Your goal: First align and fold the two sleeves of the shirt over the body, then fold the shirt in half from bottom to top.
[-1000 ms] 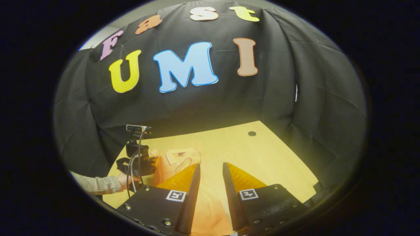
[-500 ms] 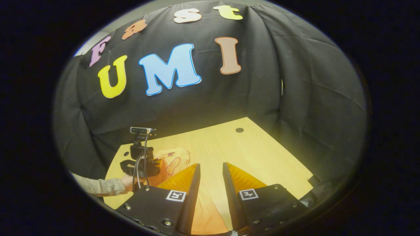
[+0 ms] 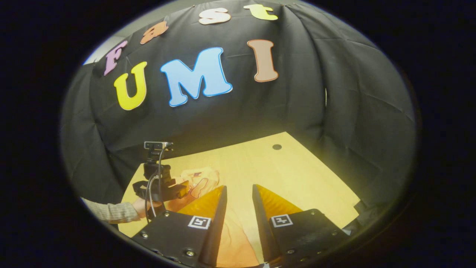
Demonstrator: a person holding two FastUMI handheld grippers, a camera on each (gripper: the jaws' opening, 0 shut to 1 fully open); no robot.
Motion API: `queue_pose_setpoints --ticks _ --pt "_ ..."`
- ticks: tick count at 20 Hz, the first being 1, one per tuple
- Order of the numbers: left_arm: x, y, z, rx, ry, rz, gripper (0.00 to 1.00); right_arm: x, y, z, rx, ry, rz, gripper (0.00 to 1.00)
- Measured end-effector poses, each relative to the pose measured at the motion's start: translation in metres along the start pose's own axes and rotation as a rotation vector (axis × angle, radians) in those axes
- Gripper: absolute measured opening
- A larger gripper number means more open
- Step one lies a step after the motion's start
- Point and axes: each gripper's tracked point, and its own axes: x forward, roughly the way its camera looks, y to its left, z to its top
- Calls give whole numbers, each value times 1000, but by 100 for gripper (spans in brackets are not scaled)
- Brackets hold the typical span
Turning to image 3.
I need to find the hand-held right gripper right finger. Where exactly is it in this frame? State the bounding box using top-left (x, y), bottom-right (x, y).
top-left (253, 184), bottom-right (351, 268)

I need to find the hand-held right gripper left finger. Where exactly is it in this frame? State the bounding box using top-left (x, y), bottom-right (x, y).
top-left (131, 185), bottom-right (228, 268)

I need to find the orange T-shirt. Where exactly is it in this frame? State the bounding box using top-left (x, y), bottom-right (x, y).
top-left (165, 167), bottom-right (261, 268)

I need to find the black backdrop cloth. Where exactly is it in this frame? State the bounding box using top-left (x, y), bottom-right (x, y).
top-left (59, 0), bottom-right (418, 226)

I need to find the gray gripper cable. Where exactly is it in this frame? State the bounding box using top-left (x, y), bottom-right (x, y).
top-left (144, 143), bottom-right (174, 223)

